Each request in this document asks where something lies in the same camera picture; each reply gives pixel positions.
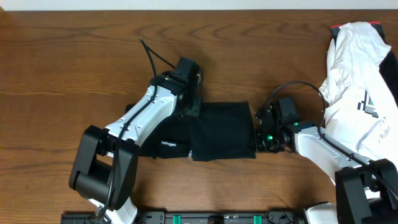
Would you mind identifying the black t-shirt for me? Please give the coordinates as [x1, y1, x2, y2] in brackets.
[139, 101, 256, 161]

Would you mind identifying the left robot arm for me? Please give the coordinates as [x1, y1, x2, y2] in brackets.
[68, 72, 203, 223]

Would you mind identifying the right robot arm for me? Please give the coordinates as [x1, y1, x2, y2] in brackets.
[255, 106, 397, 223]

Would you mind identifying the white clothes pile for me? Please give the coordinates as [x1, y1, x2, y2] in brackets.
[318, 21, 398, 162]

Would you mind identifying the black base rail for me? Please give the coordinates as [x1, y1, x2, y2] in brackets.
[60, 207, 307, 224]

